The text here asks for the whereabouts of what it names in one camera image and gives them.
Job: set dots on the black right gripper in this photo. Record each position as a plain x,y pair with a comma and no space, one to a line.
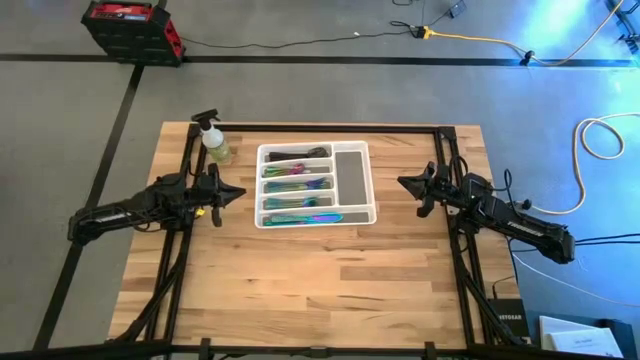
445,187

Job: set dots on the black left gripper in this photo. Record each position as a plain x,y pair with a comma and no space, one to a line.
207,190

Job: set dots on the iridescent teal purple fork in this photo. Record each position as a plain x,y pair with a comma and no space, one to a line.
285,186
317,184

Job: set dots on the white plastic cutlery tray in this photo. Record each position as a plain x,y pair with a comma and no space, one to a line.
350,180

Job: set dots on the rainbow spoon with red bowl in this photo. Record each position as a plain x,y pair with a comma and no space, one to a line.
298,170

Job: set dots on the iridescent blue purple knife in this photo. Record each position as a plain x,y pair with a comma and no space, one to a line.
327,218

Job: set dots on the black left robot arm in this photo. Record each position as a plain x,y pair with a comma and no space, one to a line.
115,217

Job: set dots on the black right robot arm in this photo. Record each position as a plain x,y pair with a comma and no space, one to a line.
525,227

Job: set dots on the spray bottle with yellow liquid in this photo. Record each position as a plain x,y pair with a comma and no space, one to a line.
216,142

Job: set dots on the black mounting clamp knob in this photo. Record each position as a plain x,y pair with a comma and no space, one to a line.
524,204

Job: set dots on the small black power adapter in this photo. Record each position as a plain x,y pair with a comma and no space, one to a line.
456,8

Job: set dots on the red and black tool box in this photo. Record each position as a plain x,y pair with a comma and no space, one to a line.
132,30

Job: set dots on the black metal stand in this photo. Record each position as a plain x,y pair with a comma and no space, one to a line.
625,25

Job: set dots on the black aluminium table frame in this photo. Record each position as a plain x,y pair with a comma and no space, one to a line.
320,128

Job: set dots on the black network switch box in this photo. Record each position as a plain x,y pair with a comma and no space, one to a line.
510,320

